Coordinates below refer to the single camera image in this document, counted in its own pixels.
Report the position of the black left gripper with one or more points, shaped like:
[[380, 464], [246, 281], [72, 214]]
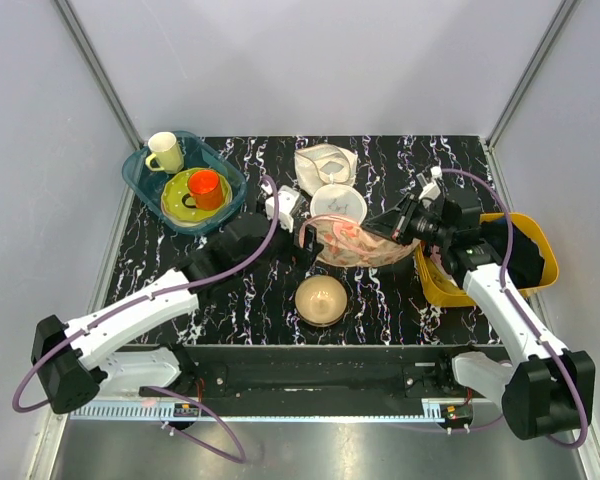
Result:
[[311, 249]]

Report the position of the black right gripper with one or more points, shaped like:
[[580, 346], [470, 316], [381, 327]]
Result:
[[394, 225]]

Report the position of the pink floral mesh laundry bag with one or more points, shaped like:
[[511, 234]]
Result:
[[346, 244]]

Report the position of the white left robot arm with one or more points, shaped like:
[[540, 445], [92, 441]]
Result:
[[76, 361]]

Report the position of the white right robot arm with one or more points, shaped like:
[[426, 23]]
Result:
[[547, 388]]

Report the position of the round white mesh laundry bag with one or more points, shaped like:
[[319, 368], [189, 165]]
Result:
[[340, 200]]

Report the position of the cream mesh laundry bag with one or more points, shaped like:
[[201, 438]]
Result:
[[324, 164]]

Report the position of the beige bowl with brown rim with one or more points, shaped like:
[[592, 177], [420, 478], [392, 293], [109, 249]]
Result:
[[321, 300]]

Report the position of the pink garment in basket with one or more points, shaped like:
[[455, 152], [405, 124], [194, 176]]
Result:
[[436, 260]]

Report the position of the yellow plastic basket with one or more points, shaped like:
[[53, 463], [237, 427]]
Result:
[[441, 292]]

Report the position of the orange mug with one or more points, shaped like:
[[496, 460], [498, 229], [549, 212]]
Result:
[[204, 191]]

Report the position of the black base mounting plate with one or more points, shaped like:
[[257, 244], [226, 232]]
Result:
[[315, 380]]

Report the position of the black clothes in basket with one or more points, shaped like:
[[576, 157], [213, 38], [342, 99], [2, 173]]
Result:
[[526, 265]]

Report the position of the green dotted plate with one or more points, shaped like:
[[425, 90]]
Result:
[[176, 188]]

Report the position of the teal plastic tub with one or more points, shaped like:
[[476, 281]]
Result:
[[148, 186]]

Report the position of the pale yellow mug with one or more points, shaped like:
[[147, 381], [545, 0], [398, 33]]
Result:
[[165, 153]]

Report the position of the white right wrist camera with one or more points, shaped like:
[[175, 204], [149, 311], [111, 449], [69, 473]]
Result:
[[430, 188]]

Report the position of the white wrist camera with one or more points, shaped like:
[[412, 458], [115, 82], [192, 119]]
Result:
[[289, 205], [430, 188]]

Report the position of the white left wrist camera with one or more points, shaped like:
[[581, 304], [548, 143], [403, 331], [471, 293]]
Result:
[[289, 205]]

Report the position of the aluminium frame rail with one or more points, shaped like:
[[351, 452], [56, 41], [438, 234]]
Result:
[[80, 37]]

